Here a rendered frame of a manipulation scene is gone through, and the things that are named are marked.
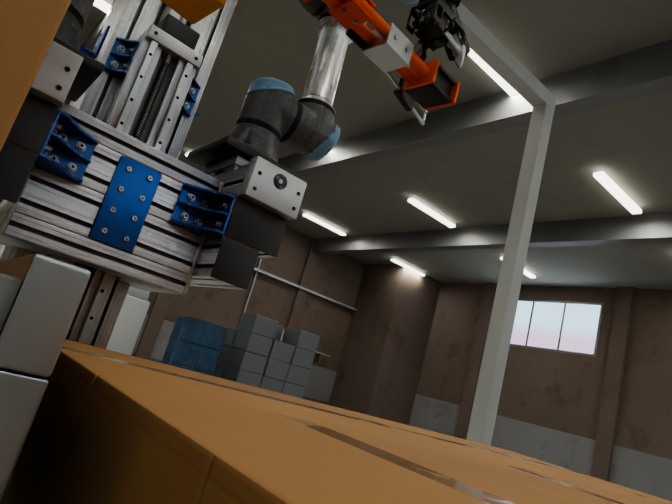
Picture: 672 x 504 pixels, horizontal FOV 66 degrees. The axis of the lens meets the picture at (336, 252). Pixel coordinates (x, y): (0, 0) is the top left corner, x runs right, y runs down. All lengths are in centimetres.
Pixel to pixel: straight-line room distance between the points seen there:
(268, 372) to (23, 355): 762
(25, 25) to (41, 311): 28
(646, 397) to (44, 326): 1132
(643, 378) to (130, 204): 1093
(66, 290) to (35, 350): 3
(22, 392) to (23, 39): 30
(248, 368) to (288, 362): 69
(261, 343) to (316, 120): 653
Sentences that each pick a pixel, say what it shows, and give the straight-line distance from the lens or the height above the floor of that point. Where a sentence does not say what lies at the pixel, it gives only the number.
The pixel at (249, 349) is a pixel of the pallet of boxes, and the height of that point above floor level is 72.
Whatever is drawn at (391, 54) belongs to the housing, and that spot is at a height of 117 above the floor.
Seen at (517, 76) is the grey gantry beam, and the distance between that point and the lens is 432.
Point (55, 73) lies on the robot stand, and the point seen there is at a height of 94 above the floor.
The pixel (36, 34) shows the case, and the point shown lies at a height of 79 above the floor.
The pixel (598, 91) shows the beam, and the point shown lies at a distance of 537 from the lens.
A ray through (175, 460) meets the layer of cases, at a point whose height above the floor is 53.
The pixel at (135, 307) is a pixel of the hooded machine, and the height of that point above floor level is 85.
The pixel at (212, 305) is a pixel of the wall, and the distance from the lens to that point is 1213.
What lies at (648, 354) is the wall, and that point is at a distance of 1161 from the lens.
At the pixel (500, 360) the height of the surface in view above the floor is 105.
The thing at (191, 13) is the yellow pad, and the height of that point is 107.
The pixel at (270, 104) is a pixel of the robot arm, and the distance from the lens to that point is 134.
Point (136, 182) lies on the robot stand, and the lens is 113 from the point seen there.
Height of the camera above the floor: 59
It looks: 14 degrees up
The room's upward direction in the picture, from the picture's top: 16 degrees clockwise
